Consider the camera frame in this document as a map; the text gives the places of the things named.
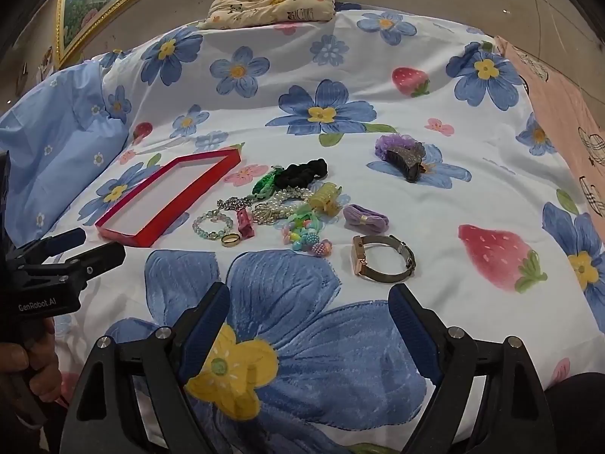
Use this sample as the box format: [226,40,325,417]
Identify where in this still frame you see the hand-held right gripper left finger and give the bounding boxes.
[59,281,232,454]

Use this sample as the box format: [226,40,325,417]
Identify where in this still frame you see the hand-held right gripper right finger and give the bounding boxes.
[388,284,558,454]

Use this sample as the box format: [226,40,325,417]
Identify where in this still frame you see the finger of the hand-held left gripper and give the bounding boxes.
[61,243,126,289]
[14,228,86,266]

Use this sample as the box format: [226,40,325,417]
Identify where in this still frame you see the red shallow box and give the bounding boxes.
[95,148,243,248]

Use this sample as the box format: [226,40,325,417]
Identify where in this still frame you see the blue-green glass bead bracelet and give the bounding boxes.
[192,212,236,242]

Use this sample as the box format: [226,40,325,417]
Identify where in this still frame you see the silver ring bracelet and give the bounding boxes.
[351,234,417,281]

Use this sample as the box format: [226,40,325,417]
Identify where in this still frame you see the pink hair clip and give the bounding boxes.
[236,208,256,239]

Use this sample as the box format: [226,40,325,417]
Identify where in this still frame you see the green braided bracelet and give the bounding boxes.
[250,170,284,199]

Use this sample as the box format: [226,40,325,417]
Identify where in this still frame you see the yellow hair claw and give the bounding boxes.
[309,182,343,216]

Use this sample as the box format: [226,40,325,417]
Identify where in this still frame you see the black scrunchie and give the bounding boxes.
[274,157,329,189]

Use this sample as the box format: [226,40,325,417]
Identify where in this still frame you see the person's left hand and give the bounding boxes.
[0,317,63,407]

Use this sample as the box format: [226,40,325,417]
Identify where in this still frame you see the floral white bedsheet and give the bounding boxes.
[47,2,605,454]

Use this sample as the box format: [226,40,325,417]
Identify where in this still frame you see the light blue pillow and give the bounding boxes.
[0,61,130,247]

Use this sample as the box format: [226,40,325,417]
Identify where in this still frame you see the dark hair claw clip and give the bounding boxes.
[385,144,428,183]

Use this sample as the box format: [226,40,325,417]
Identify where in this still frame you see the dark cloth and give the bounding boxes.
[543,373,605,454]

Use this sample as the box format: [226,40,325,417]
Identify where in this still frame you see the purple scrunchie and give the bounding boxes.
[375,135,414,159]

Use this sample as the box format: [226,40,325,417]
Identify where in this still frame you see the pink printed blanket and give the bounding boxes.
[494,35,605,218]

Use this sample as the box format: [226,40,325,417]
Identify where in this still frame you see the cream animal-print cushion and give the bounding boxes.
[196,0,337,30]

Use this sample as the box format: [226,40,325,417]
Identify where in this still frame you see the purple bow hair tie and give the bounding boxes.
[343,203,391,233]

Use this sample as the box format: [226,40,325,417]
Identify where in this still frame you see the silver chain bracelet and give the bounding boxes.
[216,196,253,211]

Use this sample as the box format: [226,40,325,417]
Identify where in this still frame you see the colourful plastic bead bracelet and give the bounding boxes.
[281,208,334,256]

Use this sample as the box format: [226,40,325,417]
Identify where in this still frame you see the pearl necklace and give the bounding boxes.
[253,188,315,225]

